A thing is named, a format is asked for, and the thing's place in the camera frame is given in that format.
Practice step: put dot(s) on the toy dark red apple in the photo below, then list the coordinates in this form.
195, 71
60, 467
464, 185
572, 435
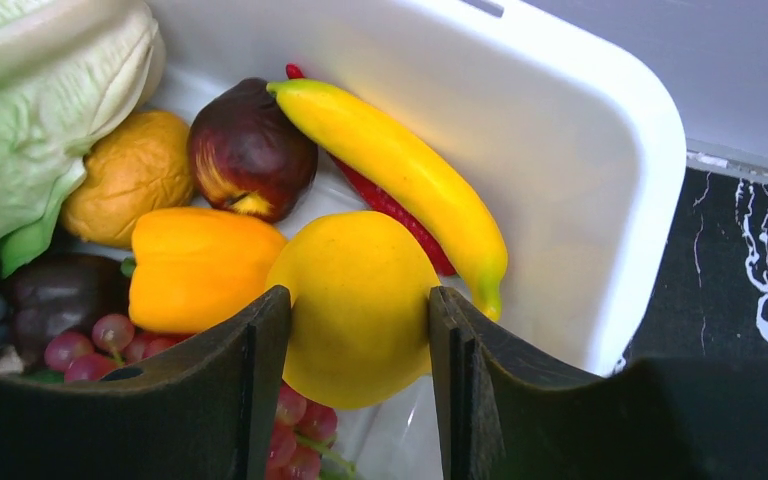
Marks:
247, 157

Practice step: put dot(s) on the toy yellow pear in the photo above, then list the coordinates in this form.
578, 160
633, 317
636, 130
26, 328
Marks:
359, 285

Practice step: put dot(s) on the toy red grapes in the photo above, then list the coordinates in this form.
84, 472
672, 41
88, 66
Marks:
304, 431

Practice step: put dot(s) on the toy brown orange potato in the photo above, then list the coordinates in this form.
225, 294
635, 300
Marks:
141, 166

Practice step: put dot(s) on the toy yellow banana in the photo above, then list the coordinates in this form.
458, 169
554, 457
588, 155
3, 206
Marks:
388, 154

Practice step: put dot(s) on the toy dark purple eggplant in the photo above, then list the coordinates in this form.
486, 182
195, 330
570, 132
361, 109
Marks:
60, 292

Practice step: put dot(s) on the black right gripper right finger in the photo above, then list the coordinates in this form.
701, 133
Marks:
507, 410

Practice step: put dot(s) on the toy red chili pepper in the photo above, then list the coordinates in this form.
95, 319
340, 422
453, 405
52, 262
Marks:
378, 199

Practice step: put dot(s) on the white plastic food bin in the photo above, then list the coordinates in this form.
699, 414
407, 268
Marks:
574, 144

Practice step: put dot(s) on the toy yellow pepper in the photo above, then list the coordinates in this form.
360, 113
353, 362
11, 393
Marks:
197, 267

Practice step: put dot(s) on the toy green cabbage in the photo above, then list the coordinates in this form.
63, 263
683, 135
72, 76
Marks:
70, 73

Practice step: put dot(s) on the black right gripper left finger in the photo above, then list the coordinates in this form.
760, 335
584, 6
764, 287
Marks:
202, 409

